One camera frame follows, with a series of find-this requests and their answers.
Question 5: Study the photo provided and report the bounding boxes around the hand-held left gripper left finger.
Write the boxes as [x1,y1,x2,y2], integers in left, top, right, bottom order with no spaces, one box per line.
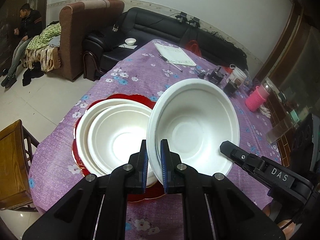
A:
[22,140,150,240]

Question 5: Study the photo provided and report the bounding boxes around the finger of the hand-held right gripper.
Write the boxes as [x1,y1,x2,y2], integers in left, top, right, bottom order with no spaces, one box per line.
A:
[219,141,272,180]

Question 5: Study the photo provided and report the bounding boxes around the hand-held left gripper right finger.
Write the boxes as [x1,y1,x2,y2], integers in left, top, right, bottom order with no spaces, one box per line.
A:
[160,139,285,240]

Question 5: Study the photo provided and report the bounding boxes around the cream foam bowl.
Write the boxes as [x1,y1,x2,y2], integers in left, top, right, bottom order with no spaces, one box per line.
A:
[75,99,160,188]

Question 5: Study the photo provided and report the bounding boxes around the person's right hand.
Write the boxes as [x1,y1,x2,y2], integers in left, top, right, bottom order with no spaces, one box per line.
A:
[262,200,300,235]

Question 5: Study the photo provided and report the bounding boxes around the clear plastic container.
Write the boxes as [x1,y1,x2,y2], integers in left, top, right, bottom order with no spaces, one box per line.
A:
[266,121,294,144]

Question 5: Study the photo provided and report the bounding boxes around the white work gloves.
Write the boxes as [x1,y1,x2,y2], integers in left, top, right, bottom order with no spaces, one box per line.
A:
[259,105,272,118]

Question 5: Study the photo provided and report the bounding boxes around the pink knit-sleeved bottle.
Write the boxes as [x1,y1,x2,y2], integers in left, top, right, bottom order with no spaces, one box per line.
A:
[245,77,275,112]

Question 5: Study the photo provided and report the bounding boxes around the dark glass jar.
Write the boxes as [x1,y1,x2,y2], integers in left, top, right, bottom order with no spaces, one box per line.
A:
[223,79,238,96]

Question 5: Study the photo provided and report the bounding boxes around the purple floral tablecloth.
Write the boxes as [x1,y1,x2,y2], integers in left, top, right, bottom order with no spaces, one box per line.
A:
[27,39,283,240]

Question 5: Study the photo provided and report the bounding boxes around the white plastic tub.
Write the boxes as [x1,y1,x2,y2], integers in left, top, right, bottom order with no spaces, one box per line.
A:
[229,66,248,87]

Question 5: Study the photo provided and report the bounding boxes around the black pen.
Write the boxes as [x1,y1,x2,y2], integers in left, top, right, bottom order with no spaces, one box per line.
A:
[158,54,184,73]

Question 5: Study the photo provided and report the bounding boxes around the brown wooden cabinet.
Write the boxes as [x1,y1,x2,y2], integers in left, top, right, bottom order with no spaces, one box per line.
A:
[250,0,320,168]

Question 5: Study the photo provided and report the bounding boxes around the white paper notepad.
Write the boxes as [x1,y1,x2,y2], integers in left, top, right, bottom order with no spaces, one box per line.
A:
[154,42,197,67]

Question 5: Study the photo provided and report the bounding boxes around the red plastic bag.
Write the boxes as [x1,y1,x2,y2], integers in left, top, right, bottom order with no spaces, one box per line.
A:
[185,40,202,57]

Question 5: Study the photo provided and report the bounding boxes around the wooden chair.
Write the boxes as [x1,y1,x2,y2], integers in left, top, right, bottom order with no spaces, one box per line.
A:
[0,119,40,212]

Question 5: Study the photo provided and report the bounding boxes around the brown armchair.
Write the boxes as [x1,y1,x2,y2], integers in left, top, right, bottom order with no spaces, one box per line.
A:
[59,0,125,82]

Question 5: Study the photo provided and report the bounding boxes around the black leather sofa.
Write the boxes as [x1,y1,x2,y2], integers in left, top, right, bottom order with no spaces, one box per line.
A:
[84,7,248,75]

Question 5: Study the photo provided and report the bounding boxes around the black clothes pile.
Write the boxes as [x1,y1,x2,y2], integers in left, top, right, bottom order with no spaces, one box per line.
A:
[22,62,44,86]

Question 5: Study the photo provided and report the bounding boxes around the green patterned blanket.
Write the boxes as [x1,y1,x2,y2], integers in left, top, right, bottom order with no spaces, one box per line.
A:
[25,22,62,72]

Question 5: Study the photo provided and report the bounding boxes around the wooden glass-panel door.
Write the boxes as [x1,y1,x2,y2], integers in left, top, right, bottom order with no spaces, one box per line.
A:
[0,0,50,30]

